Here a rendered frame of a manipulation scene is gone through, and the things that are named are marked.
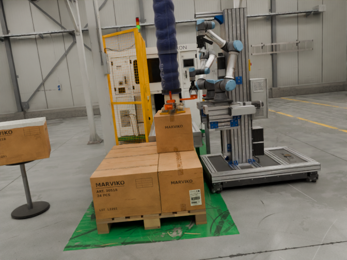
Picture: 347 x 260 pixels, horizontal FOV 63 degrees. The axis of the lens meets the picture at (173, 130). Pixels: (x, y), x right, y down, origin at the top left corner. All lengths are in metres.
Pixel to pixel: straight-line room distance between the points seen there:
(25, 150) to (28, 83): 10.29
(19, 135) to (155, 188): 1.52
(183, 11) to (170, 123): 10.07
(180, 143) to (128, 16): 10.10
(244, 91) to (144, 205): 1.76
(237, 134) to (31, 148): 2.30
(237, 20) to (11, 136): 2.71
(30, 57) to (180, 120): 10.95
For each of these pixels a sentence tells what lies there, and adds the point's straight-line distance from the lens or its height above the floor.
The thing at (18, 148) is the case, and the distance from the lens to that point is 3.33.
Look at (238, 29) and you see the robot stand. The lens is 3.49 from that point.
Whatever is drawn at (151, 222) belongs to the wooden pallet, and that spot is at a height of 0.07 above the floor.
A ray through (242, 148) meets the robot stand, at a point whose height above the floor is 0.41.
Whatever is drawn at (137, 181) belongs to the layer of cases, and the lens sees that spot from 2.59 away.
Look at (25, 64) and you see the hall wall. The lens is 13.56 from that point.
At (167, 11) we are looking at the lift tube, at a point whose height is 2.03.
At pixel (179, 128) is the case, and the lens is 3.06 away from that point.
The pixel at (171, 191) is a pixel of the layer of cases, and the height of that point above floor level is 0.35.
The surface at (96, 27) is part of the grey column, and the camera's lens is 4.52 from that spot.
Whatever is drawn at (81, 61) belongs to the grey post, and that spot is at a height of 1.84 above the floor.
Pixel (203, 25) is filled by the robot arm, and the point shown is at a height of 1.81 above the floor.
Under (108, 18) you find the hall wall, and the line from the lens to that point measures 12.85.
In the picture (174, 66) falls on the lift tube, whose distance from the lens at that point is 3.22.
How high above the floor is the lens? 1.36
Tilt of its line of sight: 11 degrees down
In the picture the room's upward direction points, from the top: 5 degrees counter-clockwise
